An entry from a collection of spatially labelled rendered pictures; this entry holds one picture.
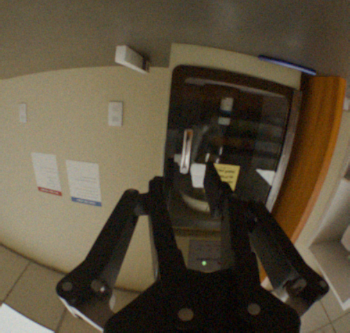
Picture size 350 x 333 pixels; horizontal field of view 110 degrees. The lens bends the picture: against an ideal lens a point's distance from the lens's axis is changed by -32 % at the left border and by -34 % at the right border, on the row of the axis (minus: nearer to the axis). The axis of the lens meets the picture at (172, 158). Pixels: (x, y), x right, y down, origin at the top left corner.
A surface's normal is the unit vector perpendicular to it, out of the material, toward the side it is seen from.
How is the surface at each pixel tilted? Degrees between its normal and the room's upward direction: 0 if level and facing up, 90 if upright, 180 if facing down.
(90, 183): 90
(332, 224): 90
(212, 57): 90
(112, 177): 90
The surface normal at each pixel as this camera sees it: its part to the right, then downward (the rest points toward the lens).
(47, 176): -0.04, 0.33
